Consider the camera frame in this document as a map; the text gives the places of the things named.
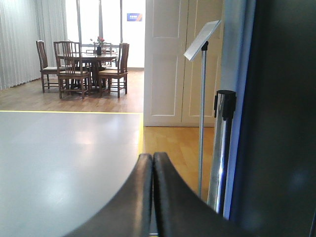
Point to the dark wooden chair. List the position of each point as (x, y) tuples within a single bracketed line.
[(71, 75), (115, 80), (45, 69)]

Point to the dark wooden dining table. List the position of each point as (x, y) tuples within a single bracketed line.
[(92, 62)]

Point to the grey curtain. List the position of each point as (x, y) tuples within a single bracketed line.
[(22, 23)]

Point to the dark wooden chair right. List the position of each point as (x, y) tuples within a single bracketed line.
[(115, 80)]

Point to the blue wall sign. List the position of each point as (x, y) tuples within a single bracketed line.
[(134, 17)]

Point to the dark wooden chair left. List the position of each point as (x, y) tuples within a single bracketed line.
[(45, 69)]

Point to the silver sign holder stand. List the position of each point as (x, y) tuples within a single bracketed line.
[(200, 44)]

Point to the black vase with flowers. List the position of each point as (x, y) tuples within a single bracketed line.
[(98, 45)]

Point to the dark wooden chair front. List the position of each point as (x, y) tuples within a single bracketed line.
[(71, 75)]

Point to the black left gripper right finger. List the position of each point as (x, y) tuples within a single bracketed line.
[(180, 212)]

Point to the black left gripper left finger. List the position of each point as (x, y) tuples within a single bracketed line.
[(128, 213)]

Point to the chrome stanchion post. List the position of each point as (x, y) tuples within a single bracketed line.
[(224, 107)]

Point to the cream panelled double door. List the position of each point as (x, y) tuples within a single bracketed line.
[(172, 82)]

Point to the fridge door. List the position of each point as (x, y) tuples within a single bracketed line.
[(269, 60)]

